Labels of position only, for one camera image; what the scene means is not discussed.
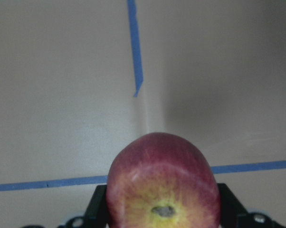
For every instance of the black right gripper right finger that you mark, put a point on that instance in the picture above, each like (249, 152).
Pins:
(233, 213)

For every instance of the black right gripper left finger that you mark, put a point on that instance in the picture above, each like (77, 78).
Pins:
(96, 214)

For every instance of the red apple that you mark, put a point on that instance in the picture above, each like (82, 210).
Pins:
(161, 180)

